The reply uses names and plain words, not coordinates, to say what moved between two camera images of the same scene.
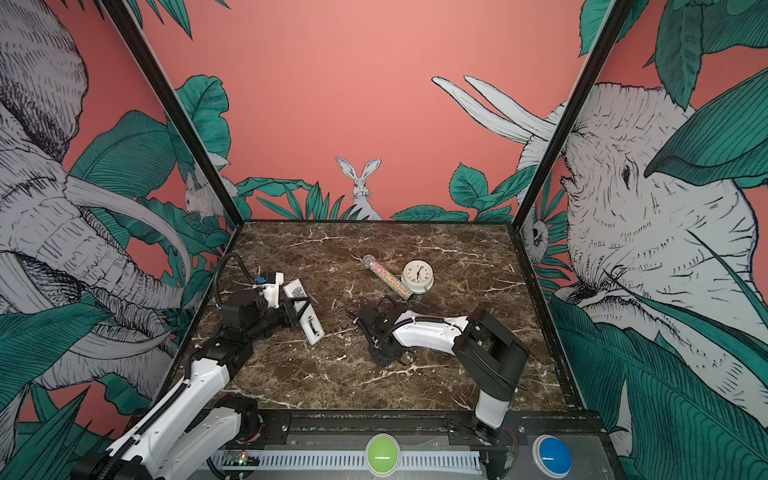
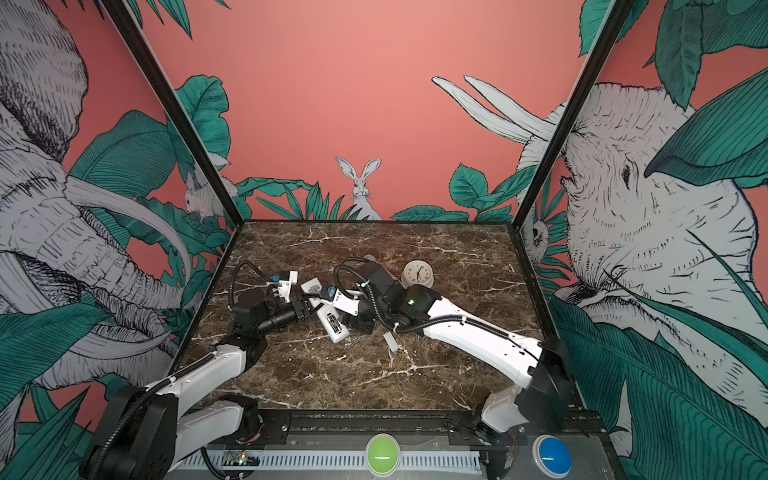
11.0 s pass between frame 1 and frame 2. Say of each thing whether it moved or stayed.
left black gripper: stayed
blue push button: stayed
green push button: stayed
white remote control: moved
